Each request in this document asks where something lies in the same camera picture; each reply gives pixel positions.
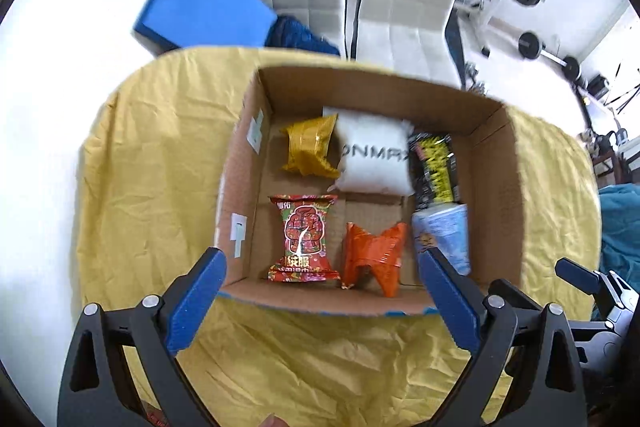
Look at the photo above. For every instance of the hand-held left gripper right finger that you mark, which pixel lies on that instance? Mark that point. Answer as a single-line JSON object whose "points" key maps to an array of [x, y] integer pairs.
{"points": [[450, 302]]}

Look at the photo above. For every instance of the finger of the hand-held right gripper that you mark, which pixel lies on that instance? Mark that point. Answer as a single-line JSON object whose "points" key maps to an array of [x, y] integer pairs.
{"points": [[577, 273]]}

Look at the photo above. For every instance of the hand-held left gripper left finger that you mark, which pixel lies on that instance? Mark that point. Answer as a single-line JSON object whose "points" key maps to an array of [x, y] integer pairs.
{"points": [[197, 302]]}

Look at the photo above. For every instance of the light blue tissue packet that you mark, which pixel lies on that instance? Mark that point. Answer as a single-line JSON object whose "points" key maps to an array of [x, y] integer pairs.
{"points": [[447, 229]]}

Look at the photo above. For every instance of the orange snack packet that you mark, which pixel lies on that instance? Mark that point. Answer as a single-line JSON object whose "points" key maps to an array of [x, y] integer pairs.
{"points": [[372, 252]]}

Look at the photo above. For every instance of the red snack packet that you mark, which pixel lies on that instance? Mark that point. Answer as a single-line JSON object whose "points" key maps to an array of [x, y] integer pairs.
{"points": [[305, 232]]}

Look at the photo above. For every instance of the black and yellow packet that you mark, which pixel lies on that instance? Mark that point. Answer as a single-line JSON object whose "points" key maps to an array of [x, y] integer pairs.
{"points": [[435, 167]]}

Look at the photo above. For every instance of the white soft packet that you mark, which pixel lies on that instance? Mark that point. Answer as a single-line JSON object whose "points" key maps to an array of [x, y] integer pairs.
{"points": [[372, 152]]}

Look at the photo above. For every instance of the yellow snack packet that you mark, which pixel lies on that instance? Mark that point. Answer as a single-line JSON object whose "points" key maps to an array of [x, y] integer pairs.
{"points": [[307, 142]]}

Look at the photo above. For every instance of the cardboard box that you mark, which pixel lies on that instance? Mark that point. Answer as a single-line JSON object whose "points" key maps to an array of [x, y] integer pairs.
{"points": [[380, 97]]}

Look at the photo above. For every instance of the teal blanket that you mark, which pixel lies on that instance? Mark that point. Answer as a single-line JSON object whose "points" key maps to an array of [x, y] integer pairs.
{"points": [[620, 232]]}

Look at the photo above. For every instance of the yellow tablecloth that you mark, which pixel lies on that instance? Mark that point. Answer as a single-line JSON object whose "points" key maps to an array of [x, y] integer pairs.
{"points": [[150, 157]]}

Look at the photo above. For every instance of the black speaker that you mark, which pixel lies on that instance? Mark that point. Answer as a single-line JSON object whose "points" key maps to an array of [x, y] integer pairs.
{"points": [[597, 87]]}

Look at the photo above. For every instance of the small dumbbell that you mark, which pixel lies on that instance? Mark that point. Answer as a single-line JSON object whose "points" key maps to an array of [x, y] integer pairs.
{"points": [[475, 82]]}

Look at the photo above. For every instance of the short barbell with black plates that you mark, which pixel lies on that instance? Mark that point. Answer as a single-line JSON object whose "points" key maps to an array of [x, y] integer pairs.
{"points": [[530, 46]]}

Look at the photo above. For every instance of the dark blue bag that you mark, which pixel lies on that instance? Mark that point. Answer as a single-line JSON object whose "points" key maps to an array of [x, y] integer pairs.
{"points": [[295, 34]]}

